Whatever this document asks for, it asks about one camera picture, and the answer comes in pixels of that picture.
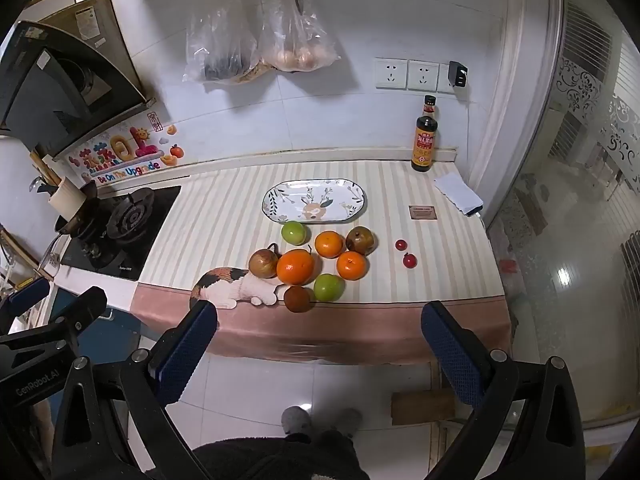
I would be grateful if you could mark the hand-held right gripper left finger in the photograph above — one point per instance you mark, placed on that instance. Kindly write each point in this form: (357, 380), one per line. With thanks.
(182, 355)

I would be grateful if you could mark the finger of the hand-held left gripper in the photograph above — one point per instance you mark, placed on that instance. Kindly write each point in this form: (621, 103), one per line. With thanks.
(85, 307)
(30, 296)

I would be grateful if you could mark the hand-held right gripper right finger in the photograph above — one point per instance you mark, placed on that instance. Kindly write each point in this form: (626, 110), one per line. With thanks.
(452, 355)

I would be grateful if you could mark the brown pear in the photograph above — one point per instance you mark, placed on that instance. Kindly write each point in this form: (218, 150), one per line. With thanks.
(262, 264)
(360, 241)

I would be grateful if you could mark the dark russet orange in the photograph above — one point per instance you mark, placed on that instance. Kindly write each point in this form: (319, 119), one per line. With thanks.
(298, 300)

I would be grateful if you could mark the small orange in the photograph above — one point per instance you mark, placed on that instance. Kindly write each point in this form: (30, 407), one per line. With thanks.
(352, 265)
(329, 244)

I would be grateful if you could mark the green apple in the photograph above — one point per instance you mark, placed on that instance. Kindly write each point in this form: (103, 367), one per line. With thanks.
(295, 233)
(329, 287)

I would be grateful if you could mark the large orange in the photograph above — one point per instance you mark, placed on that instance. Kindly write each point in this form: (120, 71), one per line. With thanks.
(295, 267)

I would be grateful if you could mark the floral oval plate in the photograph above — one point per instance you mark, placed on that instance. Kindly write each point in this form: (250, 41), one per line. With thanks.
(310, 195)

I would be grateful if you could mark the blue cabinet door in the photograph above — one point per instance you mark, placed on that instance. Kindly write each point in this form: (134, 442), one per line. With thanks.
(120, 330)

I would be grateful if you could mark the wooden board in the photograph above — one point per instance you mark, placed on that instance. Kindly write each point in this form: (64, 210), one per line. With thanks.
(422, 408)

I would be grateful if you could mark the beige utensil holder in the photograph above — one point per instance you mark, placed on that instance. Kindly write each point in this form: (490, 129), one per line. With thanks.
(65, 199)

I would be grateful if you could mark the small red fruit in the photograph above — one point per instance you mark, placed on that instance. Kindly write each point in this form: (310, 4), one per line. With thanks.
(400, 245)
(410, 260)

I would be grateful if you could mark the black gas stove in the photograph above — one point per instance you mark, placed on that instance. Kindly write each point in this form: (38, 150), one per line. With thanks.
(150, 220)

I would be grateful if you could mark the person's grey slipper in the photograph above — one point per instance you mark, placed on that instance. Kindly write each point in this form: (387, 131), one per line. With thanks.
(347, 420)
(296, 420)

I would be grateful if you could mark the small brown card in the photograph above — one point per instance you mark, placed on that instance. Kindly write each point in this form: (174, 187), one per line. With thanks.
(423, 212)

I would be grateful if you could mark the striped cat print tablecloth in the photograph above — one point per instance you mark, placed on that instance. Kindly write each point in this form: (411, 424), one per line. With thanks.
(225, 210)

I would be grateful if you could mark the white folded cloth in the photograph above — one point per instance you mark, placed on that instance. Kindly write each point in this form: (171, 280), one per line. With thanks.
(457, 192)

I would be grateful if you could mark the black range hood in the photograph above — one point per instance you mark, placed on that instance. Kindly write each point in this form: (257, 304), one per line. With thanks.
(50, 85)

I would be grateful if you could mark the dark sauce bottle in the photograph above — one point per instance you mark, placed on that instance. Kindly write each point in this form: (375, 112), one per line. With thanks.
(425, 135)

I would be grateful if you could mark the frosted glass sliding door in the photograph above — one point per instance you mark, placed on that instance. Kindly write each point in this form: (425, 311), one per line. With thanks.
(575, 160)

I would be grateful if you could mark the black plug adapter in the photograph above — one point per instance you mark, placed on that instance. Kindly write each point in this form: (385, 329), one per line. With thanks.
(458, 74)

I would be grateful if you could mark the plastic bag with dark contents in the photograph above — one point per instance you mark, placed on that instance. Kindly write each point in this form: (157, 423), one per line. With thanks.
(220, 55)

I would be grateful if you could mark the plastic bag with brown eggs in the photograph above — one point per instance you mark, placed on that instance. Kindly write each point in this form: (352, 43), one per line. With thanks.
(300, 55)

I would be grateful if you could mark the colourful wall sticker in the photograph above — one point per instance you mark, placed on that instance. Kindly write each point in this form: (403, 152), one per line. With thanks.
(120, 155)

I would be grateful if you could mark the white wall outlet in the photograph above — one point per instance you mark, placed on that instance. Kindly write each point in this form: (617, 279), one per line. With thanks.
(423, 75)
(391, 73)

